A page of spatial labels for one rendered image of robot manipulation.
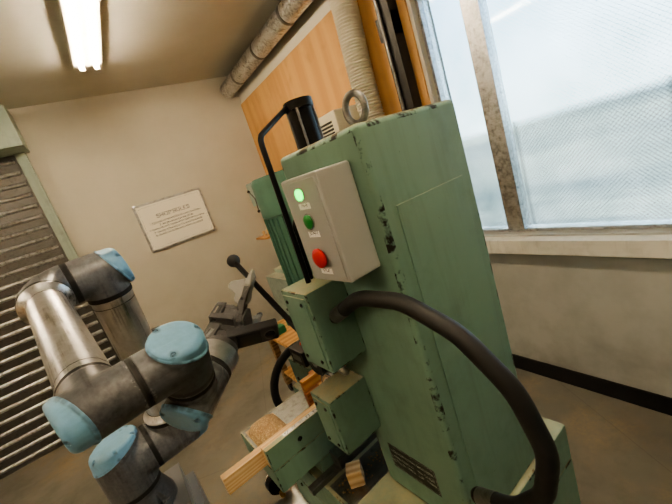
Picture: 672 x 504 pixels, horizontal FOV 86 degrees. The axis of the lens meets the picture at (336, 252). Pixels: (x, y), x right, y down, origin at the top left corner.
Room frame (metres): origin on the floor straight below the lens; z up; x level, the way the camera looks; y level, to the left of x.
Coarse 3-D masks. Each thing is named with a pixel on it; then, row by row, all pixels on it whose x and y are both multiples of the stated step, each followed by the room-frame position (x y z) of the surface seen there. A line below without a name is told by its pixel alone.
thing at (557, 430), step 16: (560, 432) 0.63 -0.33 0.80; (368, 448) 0.76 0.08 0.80; (560, 448) 0.63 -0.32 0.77; (368, 464) 0.71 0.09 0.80; (384, 464) 0.70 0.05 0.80; (560, 464) 0.62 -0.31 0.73; (304, 480) 0.81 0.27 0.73; (336, 480) 0.70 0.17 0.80; (368, 480) 0.67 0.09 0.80; (384, 480) 0.66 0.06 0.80; (528, 480) 0.56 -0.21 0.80; (320, 496) 0.74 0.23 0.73; (336, 496) 0.66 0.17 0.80; (352, 496) 0.65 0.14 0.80; (368, 496) 0.63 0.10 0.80; (384, 496) 0.62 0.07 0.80; (400, 496) 0.61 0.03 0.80; (416, 496) 0.60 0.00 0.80
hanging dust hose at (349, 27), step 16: (336, 0) 2.23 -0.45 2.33; (352, 0) 2.23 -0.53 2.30; (336, 16) 2.26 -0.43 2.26; (352, 16) 2.22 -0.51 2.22; (352, 32) 2.21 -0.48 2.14; (352, 48) 2.23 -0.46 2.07; (352, 64) 2.23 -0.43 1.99; (368, 64) 2.25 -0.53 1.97; (352, 80) 2.26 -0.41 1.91; (368, 80) 2.23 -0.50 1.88; (368, 96) 2.23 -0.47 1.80; (384, 112) 2.27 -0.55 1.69
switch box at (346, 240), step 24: (336, 168) 0.49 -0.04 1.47; (288, 192) 0.54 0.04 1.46; (312, 192) 0.48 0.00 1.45; (336, 192) 0.48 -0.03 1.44; (312, 216) 0.50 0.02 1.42; (336, 216) 0.47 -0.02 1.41; (360, 216) 0.50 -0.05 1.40; (312, 240) 0.52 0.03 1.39; (336, 240) 0.47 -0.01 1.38; (360, 240) 0.49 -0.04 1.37; (312, 264) 0.54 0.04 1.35; (336, 264) 0.48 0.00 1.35; (360, 264) 0.48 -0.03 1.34
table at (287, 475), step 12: (300, 384) 1.03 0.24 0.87; (300, 396) 0.92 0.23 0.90; (276, 408) 0.90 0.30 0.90; (288, 408) 0.88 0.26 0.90; (300, 408) 0.86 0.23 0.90; (288, 420) 0.83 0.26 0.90; (324, 432) 0.75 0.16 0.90; (252, 444) 0.78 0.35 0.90; (312, 444) 0.73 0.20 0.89; (324, 444) 0.74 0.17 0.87; (300, 456) 0.71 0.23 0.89; (312, 456) 0.72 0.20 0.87; (324, 456) 0.73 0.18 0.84; (264, 468) 0.75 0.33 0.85; (288, 468) 0.69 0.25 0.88; (300, 468) 0.70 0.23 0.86; (276, 480) 0.68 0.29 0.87; (288, 480) 0.68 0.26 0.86
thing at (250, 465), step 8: (288, 424) 0.76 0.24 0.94; (256, 448) 0.71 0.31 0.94; (248, 456) 0.69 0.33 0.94; (256, 456) 0.69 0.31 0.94; (240, 464) 0.68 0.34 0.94; (248, 464) 0.68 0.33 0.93; (256, 464) 0.69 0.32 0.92; (264, 464) 0.70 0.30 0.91; (232, 472) 0.66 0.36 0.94; (240, 472) 0.67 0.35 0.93; (248, 472) 0.68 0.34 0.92; (256, 472) 0.68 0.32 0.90; (224, 480) 0.65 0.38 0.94; (232, 480) 0.66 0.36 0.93; (240, 480) 0.66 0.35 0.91; (232, 488) 0.65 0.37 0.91
